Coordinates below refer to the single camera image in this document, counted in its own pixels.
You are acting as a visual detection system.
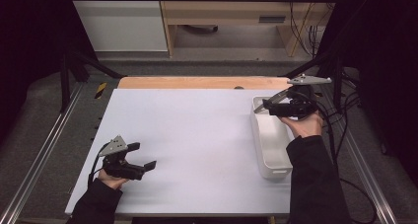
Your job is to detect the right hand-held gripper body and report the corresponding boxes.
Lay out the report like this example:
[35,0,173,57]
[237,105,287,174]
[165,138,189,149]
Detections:
[277,73,333,120]

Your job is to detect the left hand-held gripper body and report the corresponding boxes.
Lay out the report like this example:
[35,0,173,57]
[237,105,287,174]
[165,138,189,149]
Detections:
[98,134,146,182]

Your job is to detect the white plastic storage box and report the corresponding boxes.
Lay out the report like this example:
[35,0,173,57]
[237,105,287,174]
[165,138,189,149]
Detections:
[250,95,294,181]

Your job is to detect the person's left hand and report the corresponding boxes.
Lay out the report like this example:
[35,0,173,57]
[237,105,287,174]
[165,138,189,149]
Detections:
[97,169,130,190]

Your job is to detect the person's right hand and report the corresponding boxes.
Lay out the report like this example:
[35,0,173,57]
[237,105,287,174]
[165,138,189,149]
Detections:
[279,110,325,140]

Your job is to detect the white table mat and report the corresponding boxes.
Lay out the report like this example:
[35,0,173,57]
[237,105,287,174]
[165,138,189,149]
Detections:
[64,88,343,217]

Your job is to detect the grey desk label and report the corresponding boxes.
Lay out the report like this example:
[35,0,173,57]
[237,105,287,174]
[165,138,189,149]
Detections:
[258,16,287,24]

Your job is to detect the wooden desk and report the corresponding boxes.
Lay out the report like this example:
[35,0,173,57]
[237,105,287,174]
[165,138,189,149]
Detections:
[157,0,333,58]

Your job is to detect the white cabinet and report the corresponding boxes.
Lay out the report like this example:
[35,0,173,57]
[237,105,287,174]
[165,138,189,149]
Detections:
[66,0,169,52]

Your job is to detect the left hand-held gripper cable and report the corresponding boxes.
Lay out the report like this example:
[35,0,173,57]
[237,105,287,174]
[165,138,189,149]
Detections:
[87,151,104,187]

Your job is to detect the hand-held gripper cable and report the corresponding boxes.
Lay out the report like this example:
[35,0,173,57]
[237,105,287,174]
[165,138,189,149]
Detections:
[313,99,379,224]
[87,151,104,187]

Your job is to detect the right hand-held gripper cable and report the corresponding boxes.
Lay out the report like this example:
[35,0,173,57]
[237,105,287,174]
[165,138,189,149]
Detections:
[313,99,379,224]

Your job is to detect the black floor cables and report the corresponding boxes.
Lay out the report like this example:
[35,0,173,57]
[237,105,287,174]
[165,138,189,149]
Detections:
[323,67,363,149]

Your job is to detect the black frame brace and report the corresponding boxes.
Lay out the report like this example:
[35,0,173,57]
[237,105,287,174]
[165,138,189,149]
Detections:
[60,50,128,113]
[279,49,345,112]

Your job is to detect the bundle of desk cables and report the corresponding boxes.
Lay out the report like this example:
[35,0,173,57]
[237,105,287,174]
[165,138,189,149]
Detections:
[288,0,329,58]

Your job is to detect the aluminium frame rail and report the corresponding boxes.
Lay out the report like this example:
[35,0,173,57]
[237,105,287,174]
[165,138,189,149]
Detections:
[0,82,85,224]
[319,85,399,224]

